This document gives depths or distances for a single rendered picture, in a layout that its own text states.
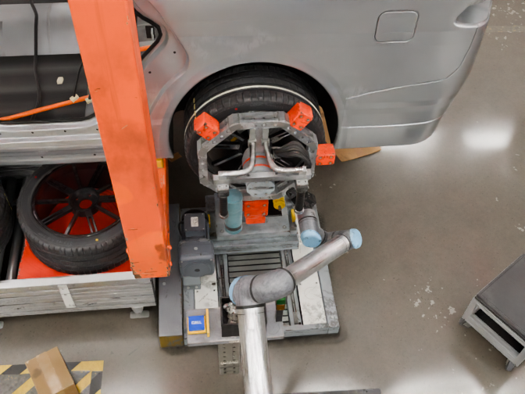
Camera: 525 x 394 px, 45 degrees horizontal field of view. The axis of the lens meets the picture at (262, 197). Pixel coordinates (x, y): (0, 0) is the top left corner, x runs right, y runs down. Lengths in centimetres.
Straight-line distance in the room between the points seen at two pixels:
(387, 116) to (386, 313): 109
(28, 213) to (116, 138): 118
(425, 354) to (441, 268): 55
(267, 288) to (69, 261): 112
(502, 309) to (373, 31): 148
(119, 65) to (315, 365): 192
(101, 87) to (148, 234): 82
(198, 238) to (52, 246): 70
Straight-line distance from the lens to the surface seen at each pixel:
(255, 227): 348
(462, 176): 424
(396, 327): 351
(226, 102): 277
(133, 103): 214
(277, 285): 254
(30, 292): 328
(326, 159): 297
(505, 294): 338
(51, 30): 367
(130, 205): 254
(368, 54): 278
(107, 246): 316
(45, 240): 322
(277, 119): 275
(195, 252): 317
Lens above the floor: 305
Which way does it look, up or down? 52 degrees down
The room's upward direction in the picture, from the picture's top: 3 degrees clockwise
